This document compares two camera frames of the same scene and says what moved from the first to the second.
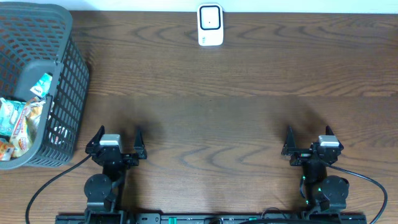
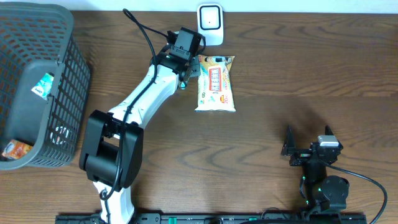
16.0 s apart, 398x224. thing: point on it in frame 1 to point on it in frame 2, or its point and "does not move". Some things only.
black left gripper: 116,156 to 195,70
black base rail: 211,218 does not move
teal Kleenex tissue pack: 42,86 does not move
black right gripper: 289,149 does not move
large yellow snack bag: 27,126 to 215,92
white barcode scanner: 210,24 does not move
